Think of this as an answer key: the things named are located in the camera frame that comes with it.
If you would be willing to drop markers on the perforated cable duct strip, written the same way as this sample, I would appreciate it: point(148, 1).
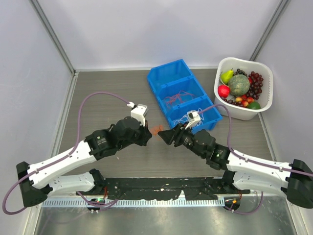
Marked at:
point(180, 202)

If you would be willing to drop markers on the green lime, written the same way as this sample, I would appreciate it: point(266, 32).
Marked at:
point(254, 106)

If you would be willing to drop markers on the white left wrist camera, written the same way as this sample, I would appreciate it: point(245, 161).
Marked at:
point(138, 112)

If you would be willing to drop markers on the blue three-compartment bin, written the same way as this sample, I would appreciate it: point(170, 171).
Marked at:
point(177, 91)

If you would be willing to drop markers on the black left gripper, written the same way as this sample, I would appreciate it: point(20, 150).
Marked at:
point(146, 135)

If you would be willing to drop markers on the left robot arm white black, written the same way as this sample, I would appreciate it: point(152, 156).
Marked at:
point(39, 181)

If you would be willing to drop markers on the green melon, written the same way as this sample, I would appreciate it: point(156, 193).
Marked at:
point(239, 85)

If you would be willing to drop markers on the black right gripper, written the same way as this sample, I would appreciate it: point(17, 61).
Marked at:
point(168, 136)

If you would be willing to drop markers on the red yellow cherries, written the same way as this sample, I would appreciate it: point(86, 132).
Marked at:
point(243, 101)

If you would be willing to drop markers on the dark red grape bunch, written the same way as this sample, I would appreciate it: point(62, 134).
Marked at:
point(256, 85)

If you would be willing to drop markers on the red apple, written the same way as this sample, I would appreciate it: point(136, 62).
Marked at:
point(223, 91)

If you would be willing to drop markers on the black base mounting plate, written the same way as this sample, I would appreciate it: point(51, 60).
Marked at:
point(162, 189)

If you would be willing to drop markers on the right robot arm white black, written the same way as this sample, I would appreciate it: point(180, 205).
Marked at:
point(294, 181)

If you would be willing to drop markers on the green yellow pear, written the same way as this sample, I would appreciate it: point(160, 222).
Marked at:
point(226, 77)

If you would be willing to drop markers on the white fruit basket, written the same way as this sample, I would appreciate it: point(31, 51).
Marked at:
point(266, 97)

